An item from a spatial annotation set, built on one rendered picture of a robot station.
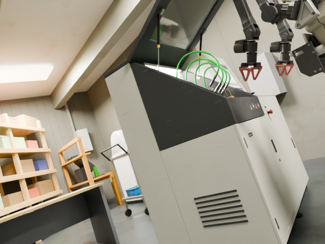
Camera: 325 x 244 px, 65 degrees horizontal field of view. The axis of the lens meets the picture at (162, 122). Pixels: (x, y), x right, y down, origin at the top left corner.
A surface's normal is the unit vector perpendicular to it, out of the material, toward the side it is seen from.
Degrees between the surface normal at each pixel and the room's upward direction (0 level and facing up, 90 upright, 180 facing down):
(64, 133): 90
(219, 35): 90
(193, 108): 90
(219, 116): 90
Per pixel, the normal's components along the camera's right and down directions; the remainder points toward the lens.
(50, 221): 0.56, -0.29
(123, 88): -0.56, 0.09
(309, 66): -0.74, 0.18
